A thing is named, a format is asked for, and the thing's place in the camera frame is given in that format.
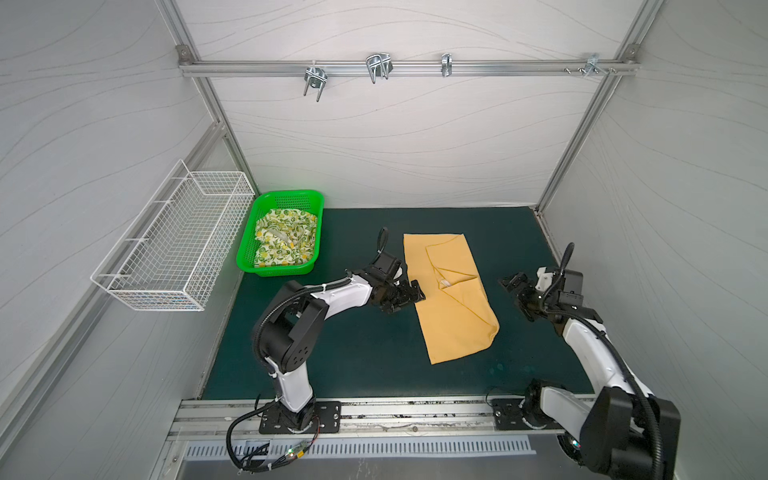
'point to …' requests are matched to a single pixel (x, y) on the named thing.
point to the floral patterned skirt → (287, 237)
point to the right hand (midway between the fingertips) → (514, 282)
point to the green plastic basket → (307, 200)
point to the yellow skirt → (456, 316)
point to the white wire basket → (172, 253)
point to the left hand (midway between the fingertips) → (420, 298)
